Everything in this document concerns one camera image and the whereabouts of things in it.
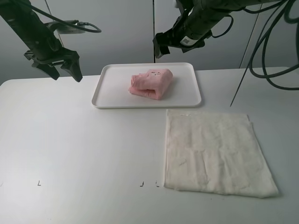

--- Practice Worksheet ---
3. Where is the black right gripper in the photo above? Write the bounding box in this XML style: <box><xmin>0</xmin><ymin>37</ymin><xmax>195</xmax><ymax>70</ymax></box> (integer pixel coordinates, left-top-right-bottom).
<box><xmin>153</xmin><ymin>4</ymin><xmax>230</xmax><ymax>58</ymax></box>

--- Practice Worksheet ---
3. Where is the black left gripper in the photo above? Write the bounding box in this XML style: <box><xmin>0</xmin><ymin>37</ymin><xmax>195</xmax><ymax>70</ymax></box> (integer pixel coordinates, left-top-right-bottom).
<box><xmin>23</xmin><ymin>23</ymin><xmax>83</xmax><ymax>82</ymax></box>

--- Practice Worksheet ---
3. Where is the pink towel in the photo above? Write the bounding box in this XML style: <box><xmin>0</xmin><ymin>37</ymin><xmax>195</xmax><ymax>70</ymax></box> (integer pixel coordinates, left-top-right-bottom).
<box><xmin>129</xmin><ymin>69</ymin><xmax>173</xmax><ymax>100</ymax></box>

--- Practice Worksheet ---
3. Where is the white towel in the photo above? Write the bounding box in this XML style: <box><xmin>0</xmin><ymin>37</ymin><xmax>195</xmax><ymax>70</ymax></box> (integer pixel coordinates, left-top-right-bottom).
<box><xmin>164</xmin><ymin>110</ymin><xmax>279</xmax><ymax>198</ymax></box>

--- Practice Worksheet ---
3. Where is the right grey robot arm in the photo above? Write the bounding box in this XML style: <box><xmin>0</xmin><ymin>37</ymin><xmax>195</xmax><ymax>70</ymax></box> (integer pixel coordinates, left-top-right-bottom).
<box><xmin>153</xmin><ymin>0</ymin><xmax>299</xmax><ymax>58</ymax></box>

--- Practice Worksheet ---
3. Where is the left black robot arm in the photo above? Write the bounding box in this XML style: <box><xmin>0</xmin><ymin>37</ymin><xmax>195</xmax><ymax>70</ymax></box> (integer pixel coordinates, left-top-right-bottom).
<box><xmin>0</xmin><ymin>0</ymin><xmax>83</xmax><ymax>82</ymax></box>

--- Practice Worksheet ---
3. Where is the white plastic tray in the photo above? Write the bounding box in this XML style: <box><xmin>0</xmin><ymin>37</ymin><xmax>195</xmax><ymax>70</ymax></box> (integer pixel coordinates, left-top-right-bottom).
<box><xmin>92</xmin><ymin>63</ymin><xmax>201</xmax><ymax>109</ymax></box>

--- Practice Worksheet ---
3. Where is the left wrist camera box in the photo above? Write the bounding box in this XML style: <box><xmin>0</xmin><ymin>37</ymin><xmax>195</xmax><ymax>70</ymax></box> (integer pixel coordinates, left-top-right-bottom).
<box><xmin>45</xmin><ymin>21</ymin><xmax>85</xmax><ymax>34</ymax></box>

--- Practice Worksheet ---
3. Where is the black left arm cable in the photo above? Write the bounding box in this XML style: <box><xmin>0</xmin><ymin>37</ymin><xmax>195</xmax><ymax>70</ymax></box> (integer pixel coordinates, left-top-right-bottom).
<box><xmin>23</xmin><ymin>0</ymin><xmax>102</xmax><ymax>33</ymax></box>

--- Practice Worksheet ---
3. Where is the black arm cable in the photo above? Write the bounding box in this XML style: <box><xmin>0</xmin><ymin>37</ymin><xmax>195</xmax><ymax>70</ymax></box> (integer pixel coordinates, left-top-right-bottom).
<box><xmin>23</xmin><ymin>0</ymin><xmax>102</xmax><ymax>33</ymax></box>
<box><xmin>207</xmin><ymin>0</ymin><xmax>299</xmax><ymax>107</ymax></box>

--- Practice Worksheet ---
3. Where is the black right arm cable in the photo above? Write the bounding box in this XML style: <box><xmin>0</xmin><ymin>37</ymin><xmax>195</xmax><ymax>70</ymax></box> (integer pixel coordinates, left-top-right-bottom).
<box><xmin>207</xmin><ymin>0</ymin><xmax>299</xmax><ymax>107</ymax></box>

